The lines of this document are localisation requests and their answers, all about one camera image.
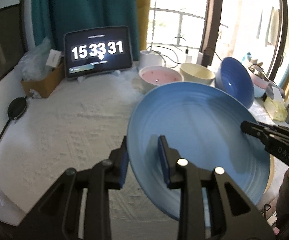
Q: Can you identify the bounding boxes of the cream plate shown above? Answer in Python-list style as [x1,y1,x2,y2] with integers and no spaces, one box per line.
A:
[260,155,275,202]

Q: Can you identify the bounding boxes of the light blue plate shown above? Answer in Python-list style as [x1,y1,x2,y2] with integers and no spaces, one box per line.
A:
[127,82,270,219]

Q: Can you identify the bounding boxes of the pink speckled bowl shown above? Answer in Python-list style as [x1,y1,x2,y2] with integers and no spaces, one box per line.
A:
[139,66,184,93]

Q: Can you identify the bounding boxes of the cream bowl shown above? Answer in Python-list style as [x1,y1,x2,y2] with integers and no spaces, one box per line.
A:
[180,63,215,85]

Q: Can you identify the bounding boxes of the dark blue bowl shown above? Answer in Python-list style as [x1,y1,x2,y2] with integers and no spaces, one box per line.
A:
[214,57,255,109]

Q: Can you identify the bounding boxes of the pink and blue stacked bowls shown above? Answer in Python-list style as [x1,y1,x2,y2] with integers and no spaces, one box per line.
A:
[249,64,270,98]

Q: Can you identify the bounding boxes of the white knit tablecloth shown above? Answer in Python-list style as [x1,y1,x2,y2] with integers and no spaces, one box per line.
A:
[0,69,287,239]

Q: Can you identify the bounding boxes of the yellow tissue box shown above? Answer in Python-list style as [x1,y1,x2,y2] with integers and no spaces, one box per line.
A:
[264,87,288,122]

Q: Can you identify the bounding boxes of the white phone charger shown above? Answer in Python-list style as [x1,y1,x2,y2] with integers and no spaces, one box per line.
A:
[185,47,192,63]

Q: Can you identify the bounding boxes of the white lamp base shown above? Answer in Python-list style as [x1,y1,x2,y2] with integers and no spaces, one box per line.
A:
[139,50,163,69]

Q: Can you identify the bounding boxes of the black power adapter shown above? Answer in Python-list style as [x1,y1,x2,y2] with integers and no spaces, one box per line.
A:
[201,53,212,67]

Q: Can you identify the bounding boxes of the cardboard box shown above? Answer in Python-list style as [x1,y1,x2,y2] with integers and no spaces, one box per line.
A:
[21,62,65,99]

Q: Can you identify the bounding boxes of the hanging teal towel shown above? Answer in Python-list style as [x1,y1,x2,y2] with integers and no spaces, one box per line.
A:
[257,7,280,46]

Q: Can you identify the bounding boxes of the black round puck device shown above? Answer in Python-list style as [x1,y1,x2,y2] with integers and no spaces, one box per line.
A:
[7,97,28,120]

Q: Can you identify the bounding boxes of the tablet showing clock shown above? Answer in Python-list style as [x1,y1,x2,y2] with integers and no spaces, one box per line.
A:
[64,26,133,79]

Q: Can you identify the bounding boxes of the small white box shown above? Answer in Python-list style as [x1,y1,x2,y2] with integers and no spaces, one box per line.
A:
[46,49,61,68]

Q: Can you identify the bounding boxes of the clear plastic bag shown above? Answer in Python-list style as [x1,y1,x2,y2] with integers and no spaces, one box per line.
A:
[16,37,51,82]

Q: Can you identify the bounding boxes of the yellow curtain left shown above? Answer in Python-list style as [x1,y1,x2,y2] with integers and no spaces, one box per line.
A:
[136,0,150,51]

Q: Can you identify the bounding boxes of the teal curtain left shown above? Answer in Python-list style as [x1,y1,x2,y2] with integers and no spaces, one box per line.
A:
[31,0,140,61]

